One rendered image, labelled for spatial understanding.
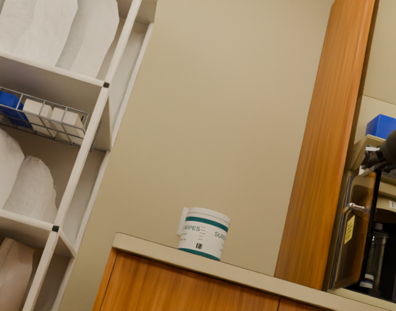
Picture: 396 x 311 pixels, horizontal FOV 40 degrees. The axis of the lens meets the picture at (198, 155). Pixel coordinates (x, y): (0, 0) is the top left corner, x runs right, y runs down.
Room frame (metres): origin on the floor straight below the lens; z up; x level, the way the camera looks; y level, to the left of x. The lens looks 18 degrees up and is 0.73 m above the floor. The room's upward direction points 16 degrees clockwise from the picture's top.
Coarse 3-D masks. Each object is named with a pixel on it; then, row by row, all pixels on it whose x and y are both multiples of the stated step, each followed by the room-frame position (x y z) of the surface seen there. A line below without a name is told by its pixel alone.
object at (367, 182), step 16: (352, 176) 1.71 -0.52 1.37; (368, 176) 1.51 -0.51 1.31; (352, 192) 1.67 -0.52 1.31; (368, 192) 1.48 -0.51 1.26; (368, 208) 1.45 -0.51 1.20; (368, 224) 1.43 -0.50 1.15; (352, 240) 1.57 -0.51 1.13; (368, 240) 1.43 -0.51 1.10; (352, 256) 1.54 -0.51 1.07; (336, 272) 1.69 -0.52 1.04; (352, 272) 1.51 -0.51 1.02; (336, 288) 1.66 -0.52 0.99
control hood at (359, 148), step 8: (368, 136) 1.64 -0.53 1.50; (376, 136) 1.64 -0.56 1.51; (360, 144) 1.68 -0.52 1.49; (376, 144) 1.65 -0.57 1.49; (352, 152) 1.74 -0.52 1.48; (360, 152) 1.68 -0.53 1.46; (352, 160) 1.73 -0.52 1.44; (360, 160) 1.70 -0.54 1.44; (352, 168) 1.73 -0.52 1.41; (384, 176) 1.73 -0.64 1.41
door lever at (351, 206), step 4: (348, 204) 1.48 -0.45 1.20; (352, 204) 1.47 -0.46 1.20; (344, 208) 1.53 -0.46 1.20; (348, 208) 1.48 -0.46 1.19; (352, 208) 1.47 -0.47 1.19; (356, 208) 1.47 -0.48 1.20; (360, 208) 1.47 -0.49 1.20; (364, 208) 1.47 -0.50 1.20; (344, 212) 1.53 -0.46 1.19; (348, 212) 1.52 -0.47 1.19; (364, 212) 1.48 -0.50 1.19
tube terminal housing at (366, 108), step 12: (360, 108) 1.75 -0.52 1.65; (372, 108) 1.75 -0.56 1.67; (384, 108) 1.75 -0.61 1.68; (360, 120) 1.75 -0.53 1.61; (360, 132) 1.75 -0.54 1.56; (348, 156) 1.78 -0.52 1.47; (348, 168) 1.76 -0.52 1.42; (384, 192) 1.76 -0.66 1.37; (336, 216) 1.79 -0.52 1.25; (336, 228) 1.77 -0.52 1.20; (336, 240) 1.75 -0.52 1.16; (324, 276) 1.79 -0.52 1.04; (324, 288) 1.77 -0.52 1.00; (360, 300) 1.75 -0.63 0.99; (372, 300) 1.76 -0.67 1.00
